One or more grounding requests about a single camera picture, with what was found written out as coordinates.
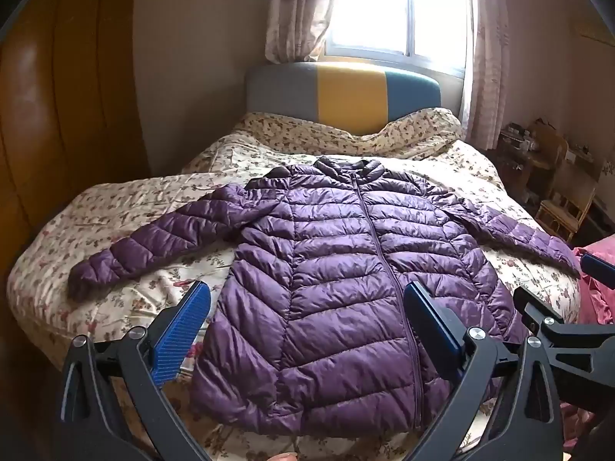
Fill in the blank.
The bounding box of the purple quilted down jacket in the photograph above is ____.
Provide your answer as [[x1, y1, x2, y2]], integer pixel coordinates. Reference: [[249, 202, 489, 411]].
[[68, 157, 578, 437]]

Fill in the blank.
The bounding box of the pink quilted blanket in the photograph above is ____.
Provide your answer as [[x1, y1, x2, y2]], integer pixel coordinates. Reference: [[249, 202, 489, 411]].
[[561, 235, 615, 453]]

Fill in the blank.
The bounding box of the wooden chair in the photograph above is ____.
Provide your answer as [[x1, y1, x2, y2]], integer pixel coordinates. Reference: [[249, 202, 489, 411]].
[[535, 161, 597, 244]]

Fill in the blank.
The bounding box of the cluttered wooden desk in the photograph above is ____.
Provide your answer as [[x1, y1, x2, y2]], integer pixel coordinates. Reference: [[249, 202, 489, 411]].
[[493, 119, 599, 206]]

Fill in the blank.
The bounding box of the right floral curtain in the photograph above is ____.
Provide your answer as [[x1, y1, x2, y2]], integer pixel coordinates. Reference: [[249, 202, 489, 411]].
[[460, 0, 510, 150]]

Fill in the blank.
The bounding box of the floral curtain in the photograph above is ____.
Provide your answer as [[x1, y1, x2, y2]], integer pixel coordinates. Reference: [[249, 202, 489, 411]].
[[265, 0, 334, 63], [460, 0, 510, 150]]

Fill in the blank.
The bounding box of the floral bed quilt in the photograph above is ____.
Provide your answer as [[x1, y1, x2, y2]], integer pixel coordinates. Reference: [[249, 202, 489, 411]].
[[7, 127, 580, 460]]

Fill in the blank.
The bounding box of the floral pillow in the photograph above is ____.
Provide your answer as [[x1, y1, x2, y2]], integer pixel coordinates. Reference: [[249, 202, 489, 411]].
[[230, 106, 466, 161]]

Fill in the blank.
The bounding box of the grey yellow teal headboard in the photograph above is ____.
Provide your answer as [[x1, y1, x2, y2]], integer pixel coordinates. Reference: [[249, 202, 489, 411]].
[[245, 61, 441, 135]]

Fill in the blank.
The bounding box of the brown wooden wardrobe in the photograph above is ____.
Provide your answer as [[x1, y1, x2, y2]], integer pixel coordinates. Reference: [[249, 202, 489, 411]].
[[1, 0, 150, 276]]

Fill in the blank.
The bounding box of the left floral curtain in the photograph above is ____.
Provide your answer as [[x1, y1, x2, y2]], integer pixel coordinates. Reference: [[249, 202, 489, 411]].
[[265, 0, 334, 63]]

